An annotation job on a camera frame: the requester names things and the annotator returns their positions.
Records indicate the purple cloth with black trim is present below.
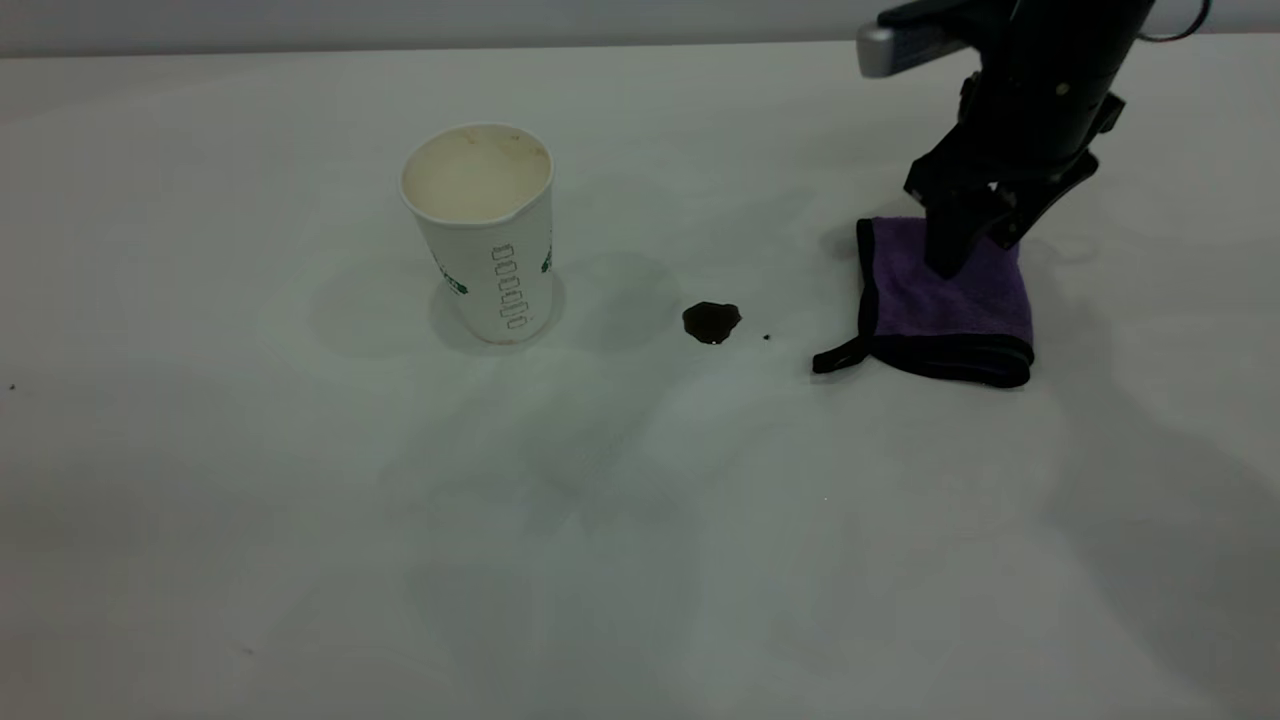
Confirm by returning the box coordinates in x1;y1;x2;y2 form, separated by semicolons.
812;217;1035;389

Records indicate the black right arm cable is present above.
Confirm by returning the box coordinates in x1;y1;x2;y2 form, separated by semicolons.
1135;0;1213;44

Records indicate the white paper coffee cup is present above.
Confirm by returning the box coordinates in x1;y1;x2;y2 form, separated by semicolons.
398;122;556;346

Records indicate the dark coffee spill puddle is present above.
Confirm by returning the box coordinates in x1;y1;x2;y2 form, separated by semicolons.
682;302;742;346

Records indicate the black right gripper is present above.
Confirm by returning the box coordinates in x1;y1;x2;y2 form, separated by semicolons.
905;0;1156;279

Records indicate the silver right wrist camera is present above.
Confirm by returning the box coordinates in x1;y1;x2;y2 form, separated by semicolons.
858;0;1001;79

